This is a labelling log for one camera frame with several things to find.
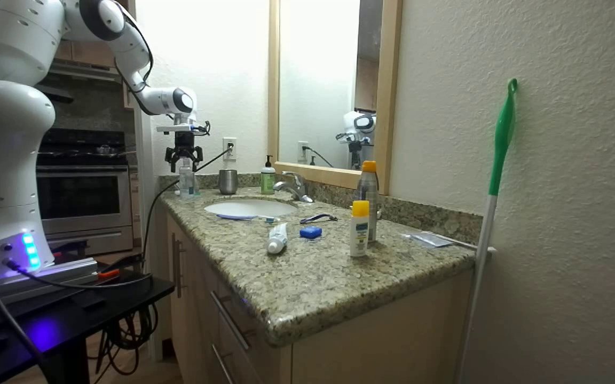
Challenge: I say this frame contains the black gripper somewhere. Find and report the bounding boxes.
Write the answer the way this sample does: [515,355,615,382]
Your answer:
[165,130,205,175]

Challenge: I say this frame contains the green soap dispenser bottle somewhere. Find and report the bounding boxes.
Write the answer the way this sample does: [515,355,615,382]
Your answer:
[258,153,278,196]

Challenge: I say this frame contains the white bottle with yellow cap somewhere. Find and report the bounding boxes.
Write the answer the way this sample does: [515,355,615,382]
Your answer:
[347,199,371,260]

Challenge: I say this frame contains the steel cup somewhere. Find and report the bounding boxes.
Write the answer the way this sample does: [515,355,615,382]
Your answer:
[218,166,240,196]

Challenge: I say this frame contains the white oval sink basin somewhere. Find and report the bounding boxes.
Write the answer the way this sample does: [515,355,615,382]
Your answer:
[202,199,299,223]

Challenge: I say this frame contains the steel oven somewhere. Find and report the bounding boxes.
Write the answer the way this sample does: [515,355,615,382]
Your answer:
[37,59,142,258]

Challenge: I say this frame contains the chrome faucet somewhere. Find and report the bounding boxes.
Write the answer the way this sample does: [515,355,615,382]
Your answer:
[274,171,314,207]

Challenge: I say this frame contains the white toothpaste tube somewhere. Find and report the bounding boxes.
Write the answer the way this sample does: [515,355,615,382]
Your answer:
[264,221,290,258]

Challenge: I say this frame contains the orange clamp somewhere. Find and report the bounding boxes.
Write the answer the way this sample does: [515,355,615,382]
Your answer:
[97,265,127,283]

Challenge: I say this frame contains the black eyeglasses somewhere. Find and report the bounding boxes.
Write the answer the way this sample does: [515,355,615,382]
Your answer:
[299,211,339,226]

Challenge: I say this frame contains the wood framed mirror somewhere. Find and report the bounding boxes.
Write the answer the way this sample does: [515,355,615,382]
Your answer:
[264,0,403,194]

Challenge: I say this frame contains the black robot stand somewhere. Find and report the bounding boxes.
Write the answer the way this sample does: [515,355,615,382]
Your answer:
[0,273,176,384]

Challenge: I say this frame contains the wooden vanity cabinet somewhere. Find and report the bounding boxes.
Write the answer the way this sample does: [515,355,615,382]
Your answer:
[155,210,477,384]

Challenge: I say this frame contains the black power cable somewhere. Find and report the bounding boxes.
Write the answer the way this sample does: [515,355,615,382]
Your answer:
[139,146,235,273]

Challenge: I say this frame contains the white wall outlet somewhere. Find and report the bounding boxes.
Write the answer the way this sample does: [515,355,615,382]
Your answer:
[220,135,240,161]

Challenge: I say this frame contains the metal cabinet door handle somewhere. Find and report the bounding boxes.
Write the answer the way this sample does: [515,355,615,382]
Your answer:
[170,232,186,299]

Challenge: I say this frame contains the metal drawer handle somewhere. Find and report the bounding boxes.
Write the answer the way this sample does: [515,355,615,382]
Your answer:
[210,343,235,384]
[210,289,251,353]

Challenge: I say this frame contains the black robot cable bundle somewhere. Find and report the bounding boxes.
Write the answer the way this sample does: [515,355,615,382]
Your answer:
[0,258,163,379]

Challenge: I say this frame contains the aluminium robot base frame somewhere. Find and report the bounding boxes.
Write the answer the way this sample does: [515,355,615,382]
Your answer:
[0,257,101,309]

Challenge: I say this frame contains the green handled broom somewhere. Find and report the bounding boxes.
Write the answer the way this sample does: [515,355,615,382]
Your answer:
[454,78,520,384]

